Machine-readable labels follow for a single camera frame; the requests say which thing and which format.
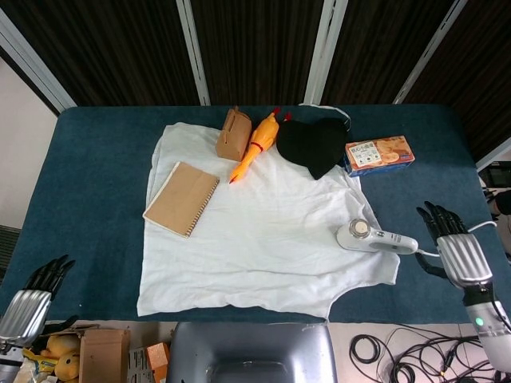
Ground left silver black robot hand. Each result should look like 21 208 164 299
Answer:
0 254 79 349

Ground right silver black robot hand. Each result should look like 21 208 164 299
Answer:
414 201 494 289

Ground white handheld steamer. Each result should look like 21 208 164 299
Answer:
335 218 420 255

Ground white towel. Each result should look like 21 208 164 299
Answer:
136 122 401 321

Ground yellow plush toy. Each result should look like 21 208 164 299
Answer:
39 334 81 382

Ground brown cardboard box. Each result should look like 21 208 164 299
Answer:
78 327 132 383

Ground black monitor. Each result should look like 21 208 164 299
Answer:
479 160 511 187

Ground orange blue biscuit box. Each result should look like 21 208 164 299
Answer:
343 135 416 178

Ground small orange box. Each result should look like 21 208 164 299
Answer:
145 342 172 383

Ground teal table cover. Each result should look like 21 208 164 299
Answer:
0 104 511 325

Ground black knit hat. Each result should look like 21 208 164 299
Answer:
275 117 349 181

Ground brown spiral notebook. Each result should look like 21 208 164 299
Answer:
142 160 221 239

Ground yellow rubber chicken toy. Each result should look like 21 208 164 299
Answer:
228 106 295 185

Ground brown kraft paper box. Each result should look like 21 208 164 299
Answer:
215 105 253 163

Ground tangled black cable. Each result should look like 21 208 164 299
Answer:
389 325 505 383

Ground white partition frame post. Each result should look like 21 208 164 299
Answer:
474 136 511 173
0 7 77 115
303 0 339 106
175 0 212 107
392 0 469 106

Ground coiled black cable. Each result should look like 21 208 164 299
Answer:
349 334 394 365

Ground thin white cord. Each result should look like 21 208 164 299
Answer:
298 102 353 132

